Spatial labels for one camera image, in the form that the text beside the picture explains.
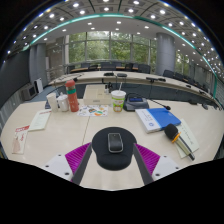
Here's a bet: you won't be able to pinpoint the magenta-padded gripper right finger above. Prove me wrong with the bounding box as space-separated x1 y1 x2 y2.
132 143 181 186

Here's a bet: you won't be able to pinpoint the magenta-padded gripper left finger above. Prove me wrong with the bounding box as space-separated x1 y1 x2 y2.
44 142 93 186

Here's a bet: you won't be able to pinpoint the black computer mouse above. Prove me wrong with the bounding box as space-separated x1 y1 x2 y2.
107 132 124 154

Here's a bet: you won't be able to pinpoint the black mouse pad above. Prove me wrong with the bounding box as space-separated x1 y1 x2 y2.
91 126 138 172

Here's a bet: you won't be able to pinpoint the black handheld microphone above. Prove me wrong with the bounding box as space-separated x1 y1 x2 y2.
163 123 196 162

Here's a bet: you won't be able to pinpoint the blue and white book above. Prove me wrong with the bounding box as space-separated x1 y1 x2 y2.
134 107 182 134

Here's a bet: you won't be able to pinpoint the colourful printed leaflet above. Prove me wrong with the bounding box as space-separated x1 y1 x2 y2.
76 104 110 118

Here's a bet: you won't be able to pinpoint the white booklet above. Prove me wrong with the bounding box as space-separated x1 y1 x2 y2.
28 109 53 132

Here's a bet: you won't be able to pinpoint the black gooseneck microphone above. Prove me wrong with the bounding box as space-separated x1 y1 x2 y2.
146 97 172 111

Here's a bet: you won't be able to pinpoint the white lidded cup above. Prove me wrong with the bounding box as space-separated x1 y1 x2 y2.
56 93 70 113

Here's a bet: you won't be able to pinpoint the grey conference desk unit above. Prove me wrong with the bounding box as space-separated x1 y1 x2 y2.
122 94 150 112

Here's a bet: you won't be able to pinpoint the red and white brochure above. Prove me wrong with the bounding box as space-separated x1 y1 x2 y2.
11 124 31 155

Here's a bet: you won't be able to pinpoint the red drink bottle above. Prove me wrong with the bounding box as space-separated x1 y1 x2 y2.
64 79 80 113

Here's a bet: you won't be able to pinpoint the paper cup with green print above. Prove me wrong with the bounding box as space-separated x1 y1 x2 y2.
110 82 127 113

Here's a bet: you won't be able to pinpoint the white cardboard box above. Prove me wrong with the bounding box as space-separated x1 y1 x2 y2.
82 84 113 106

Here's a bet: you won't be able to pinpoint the black office chairs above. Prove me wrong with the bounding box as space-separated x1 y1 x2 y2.
66 61 221 108

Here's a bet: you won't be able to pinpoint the ceiling lights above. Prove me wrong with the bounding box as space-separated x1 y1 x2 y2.
6 0 224 71

